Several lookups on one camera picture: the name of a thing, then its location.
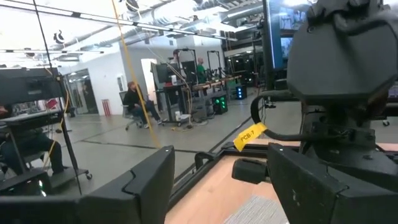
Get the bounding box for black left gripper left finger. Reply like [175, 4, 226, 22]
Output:
[0, 145, 175, 224]

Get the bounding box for person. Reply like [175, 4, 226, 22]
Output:
[123, 81, 164, 128]
[170, 49, 187, 78]
[196, 57, 208, 83]
[0, 104, 65, 175]

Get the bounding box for black glowing computer tower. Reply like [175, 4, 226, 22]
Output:
[0, 169, 51, 197]

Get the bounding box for yellow floor cable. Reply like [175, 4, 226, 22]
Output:
[111, 0, 161, 149]

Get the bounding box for long wooden workbench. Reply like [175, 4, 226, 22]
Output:
[192, 75, 243, 91]

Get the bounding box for black aluminium table frame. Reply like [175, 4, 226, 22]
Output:
[167, 141, 302, 206]

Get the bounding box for black monitor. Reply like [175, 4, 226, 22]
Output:
[0, 67, 65, 105]
[154, 63, 171, 83]

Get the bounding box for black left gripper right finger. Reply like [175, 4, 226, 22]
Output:
[266, 142, 398, 224]

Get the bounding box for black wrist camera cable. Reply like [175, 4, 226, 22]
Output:
[250, 89, 315, 142]

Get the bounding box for grey office chair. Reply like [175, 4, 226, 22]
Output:
[119, 90, 144, 131]

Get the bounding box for yellow cable tag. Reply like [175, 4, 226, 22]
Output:
[233, 122, 268, 152]

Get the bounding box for grey ribbed mat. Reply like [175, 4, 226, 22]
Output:
[223, 195, 290, 224]

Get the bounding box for black computer blue lights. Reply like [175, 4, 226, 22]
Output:
[235, 85, 248, 100]

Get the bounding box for black computer green lights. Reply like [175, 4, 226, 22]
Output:
[213, 95, 229, 115]

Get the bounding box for red white striped post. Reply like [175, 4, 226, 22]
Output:
[101, 98, 112, 117]

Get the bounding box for black metal rack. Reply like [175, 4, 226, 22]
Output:
[261, 0, 284, 91]

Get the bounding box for black standing desk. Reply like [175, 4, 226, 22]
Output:
[155, 83, 191, 125]

